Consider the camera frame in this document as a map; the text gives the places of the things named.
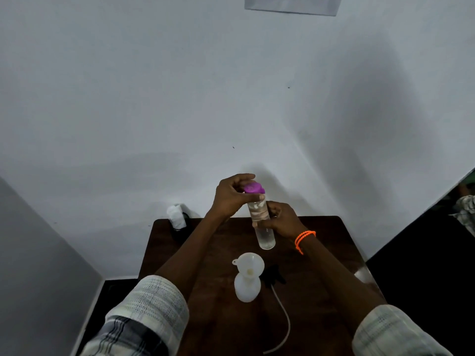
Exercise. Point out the person's left forearm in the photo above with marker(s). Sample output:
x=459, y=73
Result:
x=189, y=255

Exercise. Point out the black round holder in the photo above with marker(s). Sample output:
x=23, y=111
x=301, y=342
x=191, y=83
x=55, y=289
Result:
x=182, y=233

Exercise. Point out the white plastic funnel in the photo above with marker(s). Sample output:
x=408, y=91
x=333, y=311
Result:
x=249, y=263

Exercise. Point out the clear bottle with purple cap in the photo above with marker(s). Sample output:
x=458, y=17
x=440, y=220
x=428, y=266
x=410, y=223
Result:
x=265, y=239

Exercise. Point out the black spray head with tube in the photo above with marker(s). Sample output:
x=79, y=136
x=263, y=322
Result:
x=272, y=276

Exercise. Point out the white baseboard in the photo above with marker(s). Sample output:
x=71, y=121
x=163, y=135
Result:
x=87, y=318

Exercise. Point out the dark wooden table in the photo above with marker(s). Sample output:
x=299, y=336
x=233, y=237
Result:
x=326, y=226

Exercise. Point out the person's right plaid sleeve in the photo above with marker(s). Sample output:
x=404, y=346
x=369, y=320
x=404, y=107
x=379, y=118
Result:
x=397, y=333

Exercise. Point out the person's right hand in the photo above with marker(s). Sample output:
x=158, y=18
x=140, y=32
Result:
x=285, y=222

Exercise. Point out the person's left hand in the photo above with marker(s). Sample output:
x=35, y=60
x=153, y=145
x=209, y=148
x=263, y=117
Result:
x=230, y=198

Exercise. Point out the person's left plaid sleeve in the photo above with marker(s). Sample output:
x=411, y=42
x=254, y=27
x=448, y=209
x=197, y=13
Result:
x=148, y=307

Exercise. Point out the purple bottle cap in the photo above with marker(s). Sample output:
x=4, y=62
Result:
x=254, y=188

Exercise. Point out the person's right forearm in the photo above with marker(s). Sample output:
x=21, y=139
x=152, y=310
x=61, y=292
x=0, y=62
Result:
x=341, y=285

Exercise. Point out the white paper sheet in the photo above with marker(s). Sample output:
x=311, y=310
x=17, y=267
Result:
x=293, y=4

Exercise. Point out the white folded tissue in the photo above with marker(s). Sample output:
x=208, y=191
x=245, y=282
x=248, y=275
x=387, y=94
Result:
x=177, y=218

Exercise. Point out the person's plaid sleeve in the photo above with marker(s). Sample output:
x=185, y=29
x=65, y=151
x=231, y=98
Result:
x=397, y=333
x=148, y=307

